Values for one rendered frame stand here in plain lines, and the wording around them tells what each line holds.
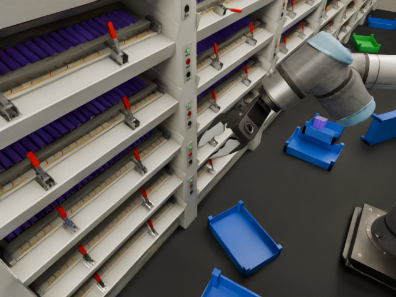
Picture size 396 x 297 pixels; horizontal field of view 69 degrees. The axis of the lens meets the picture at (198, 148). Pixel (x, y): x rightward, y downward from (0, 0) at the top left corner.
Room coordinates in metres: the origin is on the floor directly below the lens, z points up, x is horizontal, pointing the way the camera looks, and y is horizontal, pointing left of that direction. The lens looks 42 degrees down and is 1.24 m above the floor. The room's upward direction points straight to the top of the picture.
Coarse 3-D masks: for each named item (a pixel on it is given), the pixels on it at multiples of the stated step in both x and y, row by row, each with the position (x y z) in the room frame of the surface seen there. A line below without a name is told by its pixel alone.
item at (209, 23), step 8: (240, 0) 1.12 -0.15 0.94; (248, 0) 1.14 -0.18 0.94; (256, 0) 1.16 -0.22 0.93; (264, 0) 1.22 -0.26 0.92; (272, 0) 1.30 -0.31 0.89; (240, 8) 1.06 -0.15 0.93; (248, 8) 1.12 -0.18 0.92; (256, 8) 1.19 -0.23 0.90; (200, 16) 0.84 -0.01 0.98; (208, 16) 0.95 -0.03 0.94; (216, 16) 0.96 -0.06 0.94; (224, 16) 0.98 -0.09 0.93; (232, 16) 1.02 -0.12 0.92; (240, 16) 1.09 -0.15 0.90; (200, 24) 0.89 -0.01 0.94; (208, 24) 0.91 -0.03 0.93; (216, 24) 0.94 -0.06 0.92; (224, 24) 0.99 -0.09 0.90; (200, 32) 0.87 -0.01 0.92; (208, 32) 0.92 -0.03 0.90; (200, 40) 0.89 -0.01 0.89
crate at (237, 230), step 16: (240, 208) 0.87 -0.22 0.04; (208, 224) 0.78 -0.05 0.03; (224, 224) 0.80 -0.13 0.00; (240, 224) 0.80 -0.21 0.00; (256, 224) 0.78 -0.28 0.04; (224, 240) 0.71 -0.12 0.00; (240, 240) 0.71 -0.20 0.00; (256, 240) 0.71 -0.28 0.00; (272, 240) 0.68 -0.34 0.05; (240, 256) 0.63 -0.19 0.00; (256, 256) 0.63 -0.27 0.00; (272, 256) 0.61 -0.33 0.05; (240, 272) 0.56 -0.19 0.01
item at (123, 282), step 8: (272, 120) 1.66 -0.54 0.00; (264, 128) 1.55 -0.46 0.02; (248, 144) 1.36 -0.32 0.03; (240, 152) 1.28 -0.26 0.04; (232, 160) 1.20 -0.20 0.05; (224, 168) 1.14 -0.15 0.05; (216, 176) 1.08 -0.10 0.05; (208, 192) 1.00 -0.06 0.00; (200, 200) 0.94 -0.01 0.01; (176, 224) 0.78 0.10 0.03; (168, 232) 0.73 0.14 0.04; (160, 240) 0.69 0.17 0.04; (152, 248) 0.65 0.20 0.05; (144, 256) 0.61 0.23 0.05; (136, 264) 0.57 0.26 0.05; (128, 272) 0.54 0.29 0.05; (136, 272) 0.56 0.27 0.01; (120, 280) 0.50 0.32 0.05; (128, 280) 0.52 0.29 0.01; (120, 288) 0.48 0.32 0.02; (112, 296) 0.45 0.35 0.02
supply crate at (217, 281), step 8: (216, 272) 0.34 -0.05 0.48; (216, 280) 0.33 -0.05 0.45; (224, 280) 0.34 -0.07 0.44; (208, 288) 0.32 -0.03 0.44; (216, 288) 0.33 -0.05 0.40; (224, 288) 0.33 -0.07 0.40; (232, 288) 0.33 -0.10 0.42; (240, 288) 0.31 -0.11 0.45; (208, 296) 0.31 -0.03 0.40; (216, 296) 0.31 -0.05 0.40; (224, 296) 0.31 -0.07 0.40; (232, 296) 0.31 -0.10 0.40; (240, 296) 0.31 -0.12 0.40; (248, 296) 0.30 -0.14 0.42; (256, 296) 0.29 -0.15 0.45
